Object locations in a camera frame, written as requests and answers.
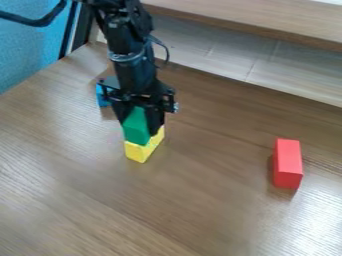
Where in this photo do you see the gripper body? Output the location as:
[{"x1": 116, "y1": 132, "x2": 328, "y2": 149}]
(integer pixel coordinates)
[{"x1": 96, "y1": 75, "x2": 181, "y2": 115}]

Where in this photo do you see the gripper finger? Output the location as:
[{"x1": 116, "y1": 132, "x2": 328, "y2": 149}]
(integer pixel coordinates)
[
  {"x1": 144, "y1": 106, "x2": 166, "y2": 137},
  {"x1": 109, "y1": 101, "x2": 135, "y2": 126}
]

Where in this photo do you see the green block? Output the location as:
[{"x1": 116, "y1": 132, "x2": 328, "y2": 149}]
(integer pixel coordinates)
[{"x1": 121, "y1": 105, "x2": 153, "y2": 147}]

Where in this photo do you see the blue block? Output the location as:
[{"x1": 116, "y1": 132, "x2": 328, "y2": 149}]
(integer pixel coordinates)
[{"x1": 94, "y1": 83, "x2": 113, "y2": 108}]

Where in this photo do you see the yellow block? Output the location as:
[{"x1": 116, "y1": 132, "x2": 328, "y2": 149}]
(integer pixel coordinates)
[{"x1": 122, "y1": 125, "x2": 166, "y2": 164}]

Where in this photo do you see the red block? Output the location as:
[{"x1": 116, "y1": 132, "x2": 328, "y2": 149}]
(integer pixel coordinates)
[{"x1": 272, "y1": 137, "x2": 305, "y2": 190}]

